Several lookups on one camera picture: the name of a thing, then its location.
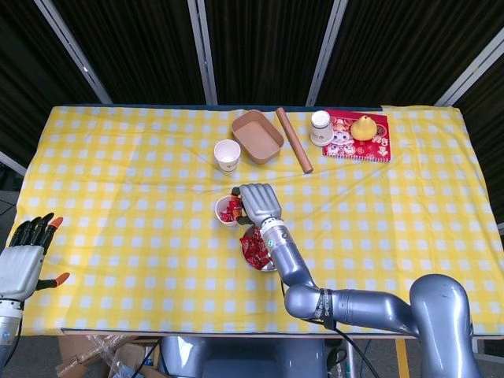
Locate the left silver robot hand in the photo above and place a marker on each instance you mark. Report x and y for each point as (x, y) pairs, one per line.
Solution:
(17, 271)

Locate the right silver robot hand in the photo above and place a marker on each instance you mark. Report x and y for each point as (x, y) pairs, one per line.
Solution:
(260, 202)

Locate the red candies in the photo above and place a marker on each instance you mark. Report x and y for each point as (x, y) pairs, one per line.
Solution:
(254, 248)
(226, 216)

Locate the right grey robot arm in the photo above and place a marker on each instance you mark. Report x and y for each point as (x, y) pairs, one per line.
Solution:
(291, 264)

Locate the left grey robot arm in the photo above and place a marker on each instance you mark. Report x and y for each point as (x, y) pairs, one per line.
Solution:
(8, 327)

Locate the round steel plate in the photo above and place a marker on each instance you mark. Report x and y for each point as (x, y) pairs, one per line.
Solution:
(260, 269)

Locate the upturned white paper cup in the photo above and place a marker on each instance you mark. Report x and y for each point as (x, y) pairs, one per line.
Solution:
(321, 130)

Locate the brown paper food box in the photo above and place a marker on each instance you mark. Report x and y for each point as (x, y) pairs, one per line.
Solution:
(256, 136)

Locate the wooden rolling pin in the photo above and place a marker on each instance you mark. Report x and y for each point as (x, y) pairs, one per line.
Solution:
(293, 138)

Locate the brown cardboard box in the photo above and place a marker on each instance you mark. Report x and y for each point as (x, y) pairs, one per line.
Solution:
(78, 350)

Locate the red cartoon spiral notebook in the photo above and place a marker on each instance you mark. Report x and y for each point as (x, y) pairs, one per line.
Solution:
(366, 149)

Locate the yellow checkered tablecloth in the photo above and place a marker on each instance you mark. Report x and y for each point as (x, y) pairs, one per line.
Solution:
(138, 177)

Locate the yellow pear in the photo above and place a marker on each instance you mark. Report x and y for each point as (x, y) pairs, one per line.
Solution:
(362, 128)

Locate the clear plastic wrap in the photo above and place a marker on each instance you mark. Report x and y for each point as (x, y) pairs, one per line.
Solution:
(118, 366)

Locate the grey robot torso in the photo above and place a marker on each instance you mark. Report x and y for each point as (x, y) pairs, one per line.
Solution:
(236, 358)

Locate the aluminium partition post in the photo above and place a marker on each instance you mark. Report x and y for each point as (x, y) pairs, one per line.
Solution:
(468, 75)
(12, 162)
(325, 51)
(201, 47)
(71, 43)

